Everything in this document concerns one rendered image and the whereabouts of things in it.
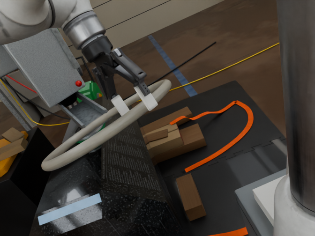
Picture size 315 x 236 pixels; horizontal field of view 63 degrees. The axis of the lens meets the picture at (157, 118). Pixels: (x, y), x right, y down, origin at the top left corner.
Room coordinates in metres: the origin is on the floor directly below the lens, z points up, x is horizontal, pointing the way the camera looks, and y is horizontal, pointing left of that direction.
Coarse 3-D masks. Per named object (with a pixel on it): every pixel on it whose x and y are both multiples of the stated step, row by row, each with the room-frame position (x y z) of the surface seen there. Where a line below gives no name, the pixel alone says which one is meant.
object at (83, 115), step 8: (80, 96) 1.30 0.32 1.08; (56, 104) 1.39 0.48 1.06; (80, 104) 1.27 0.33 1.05; (88, 104) 1.22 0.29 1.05; (96, 104) 1.07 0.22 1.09; (72, 112) 1.21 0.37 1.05; (80, 112) 1.17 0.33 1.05; (88, 112) 1.13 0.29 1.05; (96, 112) 1.09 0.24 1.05; (104, 112) 1.00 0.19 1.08; (80, 120) 1.08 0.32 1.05; (88, 120) 1.05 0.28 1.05; (96, 128) 0.95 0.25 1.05
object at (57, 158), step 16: (160, 96) 0.63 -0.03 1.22; (112, 112) 0.97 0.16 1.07; (128, 112) 0.57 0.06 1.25; (144, 112) 0.58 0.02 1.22; (112, 128) 0.55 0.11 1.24; (64, 144) 0.84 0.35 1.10; (80, 144) 0.55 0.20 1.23; (96, 144) 0.54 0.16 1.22; (48, 160) 0.68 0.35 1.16; (64, 160) 0.55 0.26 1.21
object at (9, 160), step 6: (24, 132) 1.92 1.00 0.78; (0, 144) 1.90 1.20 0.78; (6, 144) 1.85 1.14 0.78; (12, 156) 1.64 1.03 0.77; (0, 162) 1.60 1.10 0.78; (6, 162) 1.56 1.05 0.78; (12, 162) 1.60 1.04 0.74; (0, 168) 1.52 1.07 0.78; (6, 168) 1.52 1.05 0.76; (0, 174) 1.49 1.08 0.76
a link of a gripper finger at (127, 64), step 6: (114, 54) 0.60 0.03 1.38; (120, 60) 0.59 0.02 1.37; (126, 60) 0.59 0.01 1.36; (126, 66) 0.58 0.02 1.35; (132, 66) 0.58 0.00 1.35; (138, 66) 0.58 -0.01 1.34; (132, 72) 0.57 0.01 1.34; (138, 72) 0.57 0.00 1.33; (144, 72) 0.57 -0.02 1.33; (138, 78) 0.55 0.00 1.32
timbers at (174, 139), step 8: (160, 128) 2.01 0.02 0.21; (168, 128) 1.96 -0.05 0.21; (176, 128) 1.91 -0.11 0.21; (168, 136) 1.85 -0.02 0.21; (176, 136) 1.80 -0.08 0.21; (152, 144) 1.84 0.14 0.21; (160, 144) 1.79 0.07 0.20; (168, 144) 1.79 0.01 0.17; (176, 144) 1.78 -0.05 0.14; (160, 152) 1.80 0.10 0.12
